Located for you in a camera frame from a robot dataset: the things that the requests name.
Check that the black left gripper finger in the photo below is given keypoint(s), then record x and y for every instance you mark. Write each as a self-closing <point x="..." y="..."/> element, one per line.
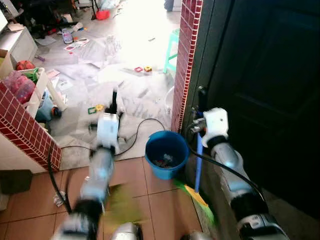
<point x="114" y="97"/>

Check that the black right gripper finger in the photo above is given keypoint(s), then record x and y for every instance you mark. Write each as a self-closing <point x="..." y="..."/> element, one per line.
<point x="202" y="99"/>

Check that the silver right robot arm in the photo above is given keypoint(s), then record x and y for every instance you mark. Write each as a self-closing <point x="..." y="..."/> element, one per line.
<point x="230" y="157"/>

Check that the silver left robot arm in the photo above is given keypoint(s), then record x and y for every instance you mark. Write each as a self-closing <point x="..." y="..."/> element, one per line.
<point x="100" y="170"/>

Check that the small yellow toy piece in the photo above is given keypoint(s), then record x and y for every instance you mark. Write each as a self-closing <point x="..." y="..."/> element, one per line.
<point x="100" y="107"/>

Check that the green square toy tile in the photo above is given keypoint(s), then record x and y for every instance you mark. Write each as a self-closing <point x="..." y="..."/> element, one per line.
<point x="92" y="110"/>

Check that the red square toy tile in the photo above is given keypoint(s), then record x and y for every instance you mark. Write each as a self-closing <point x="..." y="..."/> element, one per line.
<point x="138" y="69"/>

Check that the yellow square toy tile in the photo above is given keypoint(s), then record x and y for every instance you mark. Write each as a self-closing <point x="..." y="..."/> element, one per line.
<point x="148" y="68"/>

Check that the blue plastic bucket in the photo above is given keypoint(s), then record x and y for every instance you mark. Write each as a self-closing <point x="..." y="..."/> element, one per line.
<point x="166" y="160"/>

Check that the green plastic stool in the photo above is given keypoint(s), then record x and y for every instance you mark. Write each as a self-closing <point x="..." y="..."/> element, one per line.
<point x="172" y="47"/>

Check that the blue round appliance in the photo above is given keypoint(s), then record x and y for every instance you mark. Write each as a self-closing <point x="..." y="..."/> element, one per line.
<point x="46" y="110"/>

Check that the dark panelled door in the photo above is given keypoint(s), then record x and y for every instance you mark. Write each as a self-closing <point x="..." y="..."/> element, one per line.
<point x="270" y="75"/>

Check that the red plastic basin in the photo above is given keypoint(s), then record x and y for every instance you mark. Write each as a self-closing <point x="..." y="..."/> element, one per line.
<point x="102" y="15"/>

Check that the pink plastic bag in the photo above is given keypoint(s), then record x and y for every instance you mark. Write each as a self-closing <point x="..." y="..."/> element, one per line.
<point x="22" y="87"/>

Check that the white plastic bag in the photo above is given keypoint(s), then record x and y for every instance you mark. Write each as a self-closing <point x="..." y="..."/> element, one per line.
<point x="109" y="4"/>

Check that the red round toy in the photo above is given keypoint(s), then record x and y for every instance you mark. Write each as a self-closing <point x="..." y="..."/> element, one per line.
<point x="25" y="65"/>

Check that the white cabinet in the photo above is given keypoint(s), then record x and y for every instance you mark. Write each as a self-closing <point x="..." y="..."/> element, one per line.
<point x="20" y="45"/>

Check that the silver right robot leg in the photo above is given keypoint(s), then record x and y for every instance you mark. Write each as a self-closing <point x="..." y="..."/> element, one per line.
<point x="192" y="236"/>

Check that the silver robot leg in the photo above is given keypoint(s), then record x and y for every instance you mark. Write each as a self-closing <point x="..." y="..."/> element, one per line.
<point x="192" y="236"/>
<point x="127" y="232"/>

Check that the silver left robot leg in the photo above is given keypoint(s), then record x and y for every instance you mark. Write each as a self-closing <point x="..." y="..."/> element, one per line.
<point x="127" y="232"/>

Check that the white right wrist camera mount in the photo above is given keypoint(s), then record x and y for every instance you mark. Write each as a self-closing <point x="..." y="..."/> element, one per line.
<point x="216" y="122"/>

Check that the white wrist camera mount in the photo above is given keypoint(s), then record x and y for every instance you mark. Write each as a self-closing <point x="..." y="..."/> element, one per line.
<point x="216" y="122"/>
<point x="108" y="131"/>

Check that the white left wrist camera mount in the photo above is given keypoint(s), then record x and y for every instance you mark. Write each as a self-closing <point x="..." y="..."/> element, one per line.
<point x="108" y="131"/>

